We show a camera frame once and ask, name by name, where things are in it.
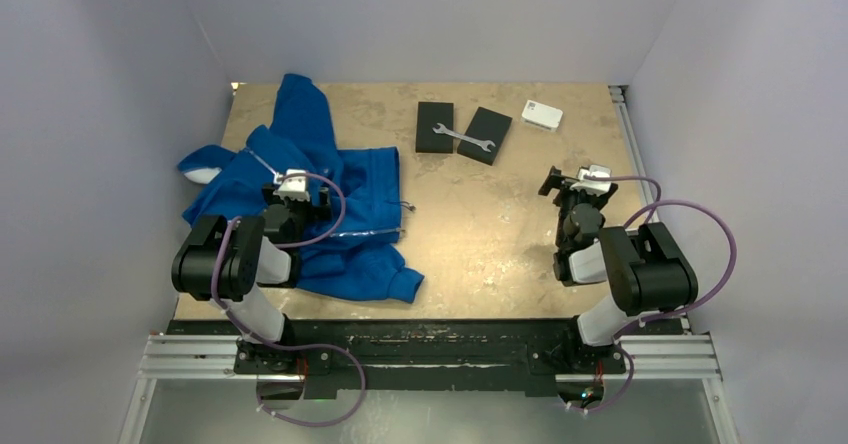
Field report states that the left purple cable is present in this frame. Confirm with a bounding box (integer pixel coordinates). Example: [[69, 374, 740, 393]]
[[210, 170, 367, 429]]

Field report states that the right side aluminium rail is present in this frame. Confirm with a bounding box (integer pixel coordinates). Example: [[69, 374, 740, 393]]
[[608, 85, 656, 205]]

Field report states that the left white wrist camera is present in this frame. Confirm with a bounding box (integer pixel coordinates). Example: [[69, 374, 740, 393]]
[[273, 169, 311, 202]]

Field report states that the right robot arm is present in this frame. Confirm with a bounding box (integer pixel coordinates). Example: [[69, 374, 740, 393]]
[[538, 165, 698, 371]]

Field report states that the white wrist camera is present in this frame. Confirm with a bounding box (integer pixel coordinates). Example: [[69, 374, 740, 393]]
[[571, 164, 612, 196], [273, 169, 311, 202]]

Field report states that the silver wrench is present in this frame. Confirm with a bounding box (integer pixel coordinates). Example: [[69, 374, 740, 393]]
[[432, 123, 496, 153]]

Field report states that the blue zip jacket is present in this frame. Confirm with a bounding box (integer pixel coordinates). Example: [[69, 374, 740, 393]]
[[177, 74, 424, 303]]

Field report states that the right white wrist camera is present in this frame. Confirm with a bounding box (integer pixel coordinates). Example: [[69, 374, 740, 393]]
[[571, 164, 612, 196]]

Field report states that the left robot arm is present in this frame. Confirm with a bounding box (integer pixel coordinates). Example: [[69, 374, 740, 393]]
[[171, 184, 333, 373]]

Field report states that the aluminium frame rail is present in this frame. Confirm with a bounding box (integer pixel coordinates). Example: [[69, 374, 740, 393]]
[[119, 334, 740, 443]]

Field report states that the white small box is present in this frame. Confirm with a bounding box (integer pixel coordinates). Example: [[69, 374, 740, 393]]
[[521, 100, 564, 131]]

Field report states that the black flat block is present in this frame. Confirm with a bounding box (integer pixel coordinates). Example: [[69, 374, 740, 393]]
[[415, 101, 454, 154], [457, 107, 513, 166]]

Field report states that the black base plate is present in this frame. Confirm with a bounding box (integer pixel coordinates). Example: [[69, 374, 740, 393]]
[[165, 318, 685, 400]]

